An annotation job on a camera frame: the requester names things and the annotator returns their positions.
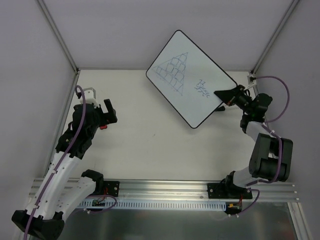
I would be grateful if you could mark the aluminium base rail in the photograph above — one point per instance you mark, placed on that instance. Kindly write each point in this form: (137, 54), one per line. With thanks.
(196, 190)

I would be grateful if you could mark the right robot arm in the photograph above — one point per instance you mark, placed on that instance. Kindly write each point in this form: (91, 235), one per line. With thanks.
(271, 157)

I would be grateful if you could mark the aluminium corner post right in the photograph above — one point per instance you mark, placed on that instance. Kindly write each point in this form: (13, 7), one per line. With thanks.
(275, 34)

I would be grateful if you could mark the aluminium side rail left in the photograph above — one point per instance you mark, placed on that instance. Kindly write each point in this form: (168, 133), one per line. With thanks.
(61, 123)

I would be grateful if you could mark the aluminium corner post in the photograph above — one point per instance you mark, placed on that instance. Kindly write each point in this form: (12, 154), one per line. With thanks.
(54, 28)
(275, 34)

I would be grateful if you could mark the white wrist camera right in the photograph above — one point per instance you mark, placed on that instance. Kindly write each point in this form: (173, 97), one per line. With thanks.
(251, 79)

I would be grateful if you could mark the red whiteboard eraser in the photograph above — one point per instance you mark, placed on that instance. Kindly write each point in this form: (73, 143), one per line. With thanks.
(103, 127)

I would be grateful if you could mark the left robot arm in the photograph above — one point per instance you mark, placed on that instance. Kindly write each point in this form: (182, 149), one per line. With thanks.
(46, 214)

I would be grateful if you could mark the aluminium corner post left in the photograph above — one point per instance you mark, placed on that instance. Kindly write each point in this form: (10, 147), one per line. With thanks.
(54, 28)

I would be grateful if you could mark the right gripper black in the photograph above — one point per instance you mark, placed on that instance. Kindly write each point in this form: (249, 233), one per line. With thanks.
(235, 94)

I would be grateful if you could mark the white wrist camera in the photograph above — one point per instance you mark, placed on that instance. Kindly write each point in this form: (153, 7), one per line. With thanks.
(90, 97)
(251, 79)

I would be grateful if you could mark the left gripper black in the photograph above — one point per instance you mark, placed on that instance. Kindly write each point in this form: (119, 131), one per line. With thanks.
(107, 116)

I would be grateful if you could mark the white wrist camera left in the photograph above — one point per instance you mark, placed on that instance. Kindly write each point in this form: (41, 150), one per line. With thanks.
(90, 97)

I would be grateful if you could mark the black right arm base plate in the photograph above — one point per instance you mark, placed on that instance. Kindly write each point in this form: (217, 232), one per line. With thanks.
(224, 191)

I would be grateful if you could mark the white slotted cable duct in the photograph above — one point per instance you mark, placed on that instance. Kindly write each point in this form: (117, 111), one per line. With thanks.
(131, 204)

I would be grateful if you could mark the white whiteboard black frame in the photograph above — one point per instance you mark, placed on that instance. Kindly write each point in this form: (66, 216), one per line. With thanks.
(187, 78)

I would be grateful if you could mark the black whiteboard stand clip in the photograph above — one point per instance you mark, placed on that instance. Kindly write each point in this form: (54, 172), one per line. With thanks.
(220, 109)

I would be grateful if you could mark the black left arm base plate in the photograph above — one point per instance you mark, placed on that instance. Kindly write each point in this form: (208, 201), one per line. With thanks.
(111, 188)

